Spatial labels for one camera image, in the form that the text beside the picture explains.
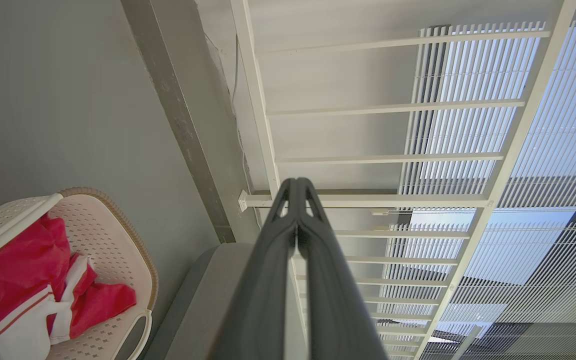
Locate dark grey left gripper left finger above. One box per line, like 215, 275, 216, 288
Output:
209, 178, 298, 360

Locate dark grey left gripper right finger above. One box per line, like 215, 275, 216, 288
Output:
296, 177, 388, 360

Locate cream perforated laundry basket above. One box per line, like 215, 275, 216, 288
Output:
0, 187, 159, 360

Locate white railing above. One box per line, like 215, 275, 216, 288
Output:
230, 0, 576, 360

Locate red and white jersey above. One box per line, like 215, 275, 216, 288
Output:
0, 212, 138, 360

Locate white window blinds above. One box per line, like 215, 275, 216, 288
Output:
378, 19, 576, 360

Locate thin grey wall cable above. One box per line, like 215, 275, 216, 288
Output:
230, 34, 252, 193

